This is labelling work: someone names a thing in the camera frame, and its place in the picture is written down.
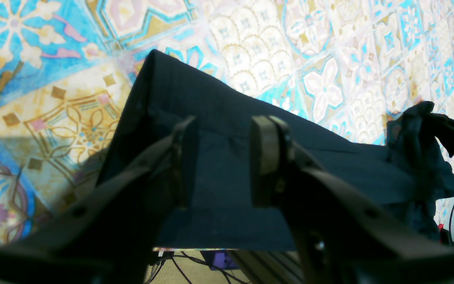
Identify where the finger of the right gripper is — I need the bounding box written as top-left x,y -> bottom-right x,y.
432,114 -> 454,157

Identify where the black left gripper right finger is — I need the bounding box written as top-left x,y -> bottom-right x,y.
250,116 -> 454,284

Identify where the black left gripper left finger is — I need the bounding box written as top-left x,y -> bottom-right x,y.
0,117 -> 198,284

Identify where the black T-shirt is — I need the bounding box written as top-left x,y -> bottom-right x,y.
97,50 -> 454,250

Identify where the blue box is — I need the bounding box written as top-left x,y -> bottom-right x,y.
200,250 -> 240,270

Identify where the patterned tablecloth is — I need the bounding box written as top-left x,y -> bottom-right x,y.
0,0 -> 454,244

